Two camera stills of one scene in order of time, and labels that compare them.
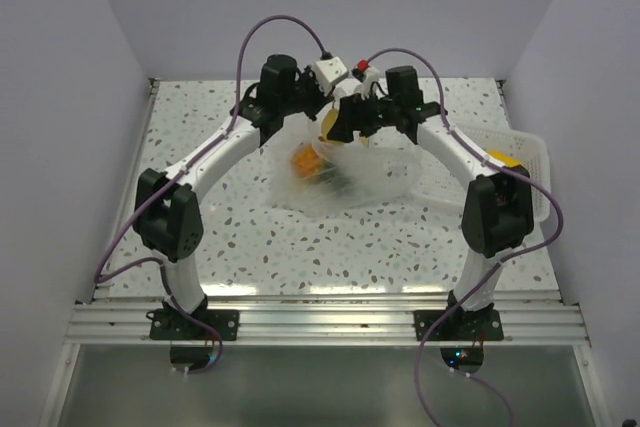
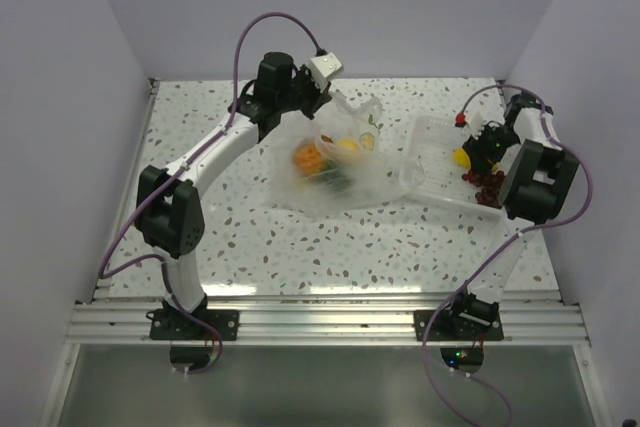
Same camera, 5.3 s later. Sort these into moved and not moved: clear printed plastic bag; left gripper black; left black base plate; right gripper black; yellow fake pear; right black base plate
Moved: yellow fake pear; right gripper black
Not moved: left black base plate; right black base plate; left gripper black; clear printed plastic bag
